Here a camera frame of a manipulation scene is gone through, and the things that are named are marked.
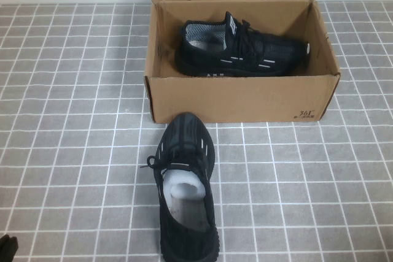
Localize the black sneaker with tongue label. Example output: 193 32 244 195
174 10 311 77

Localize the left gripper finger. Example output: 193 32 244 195
8 236 20 260
0 233 10 262

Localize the brown cardboard shoe box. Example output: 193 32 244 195
144 0 341 125

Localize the grey checked tablecloth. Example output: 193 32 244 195
0 0 393 262

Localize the black sneaker with foam stuffing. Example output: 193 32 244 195
139 112 220 262

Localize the white foam shoe stuffing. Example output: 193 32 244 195
161 166 205 201

